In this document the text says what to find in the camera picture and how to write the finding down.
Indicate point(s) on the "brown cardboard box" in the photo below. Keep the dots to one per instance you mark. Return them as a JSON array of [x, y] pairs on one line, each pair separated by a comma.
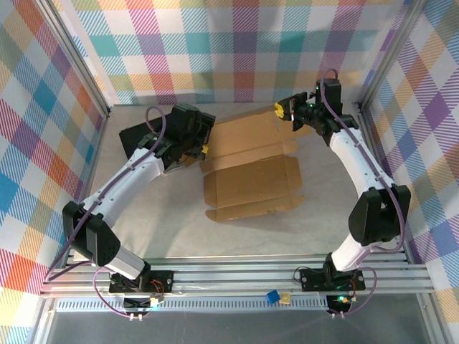
[[251, 179]]

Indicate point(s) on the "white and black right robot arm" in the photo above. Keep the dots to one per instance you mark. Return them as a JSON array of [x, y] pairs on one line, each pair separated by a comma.
[[358, 165]]

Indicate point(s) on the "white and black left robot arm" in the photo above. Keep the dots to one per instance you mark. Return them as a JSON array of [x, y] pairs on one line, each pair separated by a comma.
[[118, 182]]

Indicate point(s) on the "black flat case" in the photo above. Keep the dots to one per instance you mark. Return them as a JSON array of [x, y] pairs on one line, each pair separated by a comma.
[[132, 139]]

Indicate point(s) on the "small blue cube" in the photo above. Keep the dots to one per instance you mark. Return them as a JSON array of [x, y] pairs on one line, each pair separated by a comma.
[[272, 297]]

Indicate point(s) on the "small yellow block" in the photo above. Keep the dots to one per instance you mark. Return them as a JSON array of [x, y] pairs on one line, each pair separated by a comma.
[[285, 298]]

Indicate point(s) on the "aluminium frame post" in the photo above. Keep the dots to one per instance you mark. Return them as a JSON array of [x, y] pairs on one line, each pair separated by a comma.
[[71, 57], [391, 53]]

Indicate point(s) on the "aluminium frame rails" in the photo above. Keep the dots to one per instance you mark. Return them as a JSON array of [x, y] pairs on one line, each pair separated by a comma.
[[233, 276]]

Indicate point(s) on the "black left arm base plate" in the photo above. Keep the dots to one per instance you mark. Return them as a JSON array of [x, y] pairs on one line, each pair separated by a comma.
[[163, 281]]

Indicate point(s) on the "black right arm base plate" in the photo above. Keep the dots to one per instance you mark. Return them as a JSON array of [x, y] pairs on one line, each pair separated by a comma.
[[312, 279]]

